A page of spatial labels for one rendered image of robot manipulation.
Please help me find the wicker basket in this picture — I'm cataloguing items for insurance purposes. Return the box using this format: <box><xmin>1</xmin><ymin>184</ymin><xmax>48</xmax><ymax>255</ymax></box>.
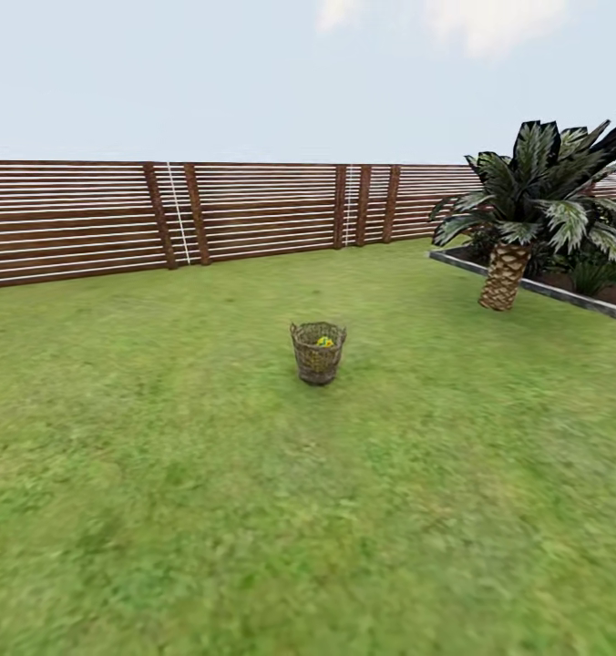
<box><xmin>290</xmin><ymin>323</ymin><xmax>347</xmax><ymax>387</ymax></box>

